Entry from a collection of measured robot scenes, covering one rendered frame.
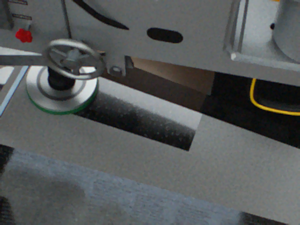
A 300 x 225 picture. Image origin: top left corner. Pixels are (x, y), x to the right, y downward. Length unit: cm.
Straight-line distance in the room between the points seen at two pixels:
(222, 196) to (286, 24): 56
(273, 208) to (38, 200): 69
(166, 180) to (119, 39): 46
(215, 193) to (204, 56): 45
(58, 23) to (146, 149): 50
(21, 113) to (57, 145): 15
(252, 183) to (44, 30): 71
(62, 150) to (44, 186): 12
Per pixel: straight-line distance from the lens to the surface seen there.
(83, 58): 130
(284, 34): 127
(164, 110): 168
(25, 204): 171
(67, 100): 168
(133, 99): 170
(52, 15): 129
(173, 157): 161
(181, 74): 272
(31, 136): 167
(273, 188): 160
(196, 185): 157
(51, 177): 165
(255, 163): 163
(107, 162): 160
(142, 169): 159
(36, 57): 154
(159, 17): 122
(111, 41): 132
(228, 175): 160
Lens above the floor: 225
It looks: 63 degrees down
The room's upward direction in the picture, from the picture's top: 8 degrees clockwise
